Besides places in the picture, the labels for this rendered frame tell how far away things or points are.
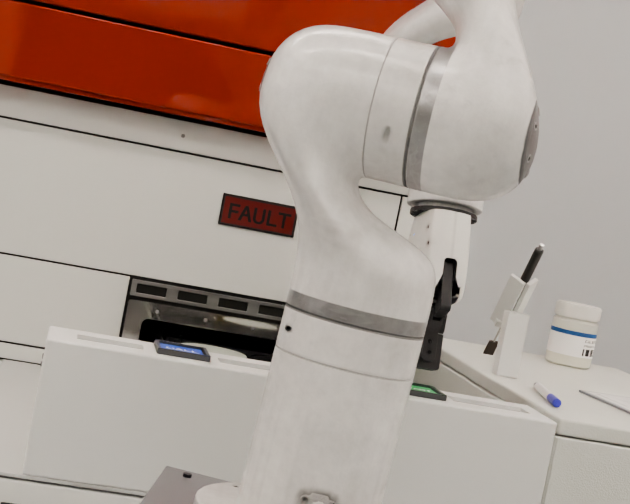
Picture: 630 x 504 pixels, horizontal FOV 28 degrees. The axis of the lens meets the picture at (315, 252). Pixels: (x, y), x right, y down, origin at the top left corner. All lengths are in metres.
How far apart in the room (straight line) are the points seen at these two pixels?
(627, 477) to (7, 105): 1.02
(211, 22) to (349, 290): 0.92
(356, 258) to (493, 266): 2.58
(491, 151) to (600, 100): 2.68
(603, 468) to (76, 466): 0.57
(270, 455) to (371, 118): 0.28
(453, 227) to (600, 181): 2.33
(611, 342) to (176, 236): 2.05
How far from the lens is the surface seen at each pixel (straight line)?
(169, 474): 1.17
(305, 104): 1.01
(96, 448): 1.31
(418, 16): 1.36
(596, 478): 1.43
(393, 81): 1.01
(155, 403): 1.30
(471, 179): 1.01
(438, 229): 1.35
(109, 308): 1.91
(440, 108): 1.00
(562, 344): 1.95
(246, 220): 1.91
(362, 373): 1.01
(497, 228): 3.57
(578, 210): 3.65
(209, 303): 1.91
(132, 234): 1.90
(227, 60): 1.86
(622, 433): 1.43
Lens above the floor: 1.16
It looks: 3 degrees down
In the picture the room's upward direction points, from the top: 11 degrees clockwise
